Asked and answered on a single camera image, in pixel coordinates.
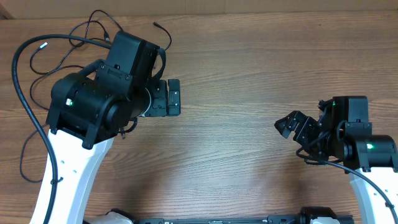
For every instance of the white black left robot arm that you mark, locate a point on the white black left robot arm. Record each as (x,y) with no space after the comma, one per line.
(88,110)

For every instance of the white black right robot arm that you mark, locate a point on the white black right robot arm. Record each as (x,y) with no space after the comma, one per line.
(343,137)

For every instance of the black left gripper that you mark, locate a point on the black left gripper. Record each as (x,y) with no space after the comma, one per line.
(160,108)

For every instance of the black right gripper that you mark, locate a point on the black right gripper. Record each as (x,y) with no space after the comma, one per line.
(306,126)

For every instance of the brown cardboard back board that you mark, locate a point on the brown cardboard back board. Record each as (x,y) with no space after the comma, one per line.
(44,9)

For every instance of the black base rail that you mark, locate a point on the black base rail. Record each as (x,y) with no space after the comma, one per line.
(271,219)

